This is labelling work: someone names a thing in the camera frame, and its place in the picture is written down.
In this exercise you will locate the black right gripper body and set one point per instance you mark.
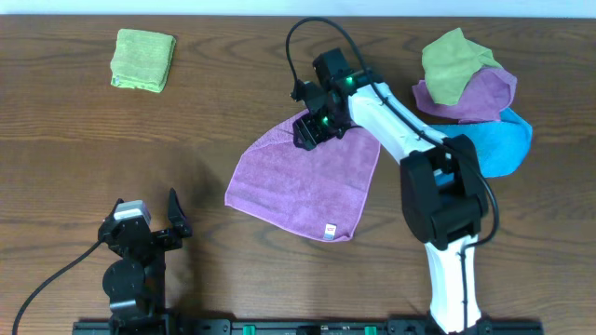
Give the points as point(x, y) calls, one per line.
point(321, 126)

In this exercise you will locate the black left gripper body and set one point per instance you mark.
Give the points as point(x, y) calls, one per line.
point(169, 240)

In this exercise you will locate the purple microfiber cloth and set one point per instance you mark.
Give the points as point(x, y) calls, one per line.
point(318, 194)

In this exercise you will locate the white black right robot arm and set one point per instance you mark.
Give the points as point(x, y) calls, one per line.
point(443, 194)

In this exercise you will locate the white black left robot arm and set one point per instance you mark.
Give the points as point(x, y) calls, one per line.
point(135, 284)

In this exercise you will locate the crumpled olive green cloth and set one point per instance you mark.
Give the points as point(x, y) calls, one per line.
point(449, 64)

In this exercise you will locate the folded green cloth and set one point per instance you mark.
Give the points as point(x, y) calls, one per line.
point(142, 60)

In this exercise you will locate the crumpled purple cloth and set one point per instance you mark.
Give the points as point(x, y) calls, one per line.
point(489, 92)

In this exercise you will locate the crumpled blue cloth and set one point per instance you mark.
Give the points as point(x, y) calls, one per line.
point(501, 146)

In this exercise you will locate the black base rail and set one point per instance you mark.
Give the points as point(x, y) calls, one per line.
point(395, 326)

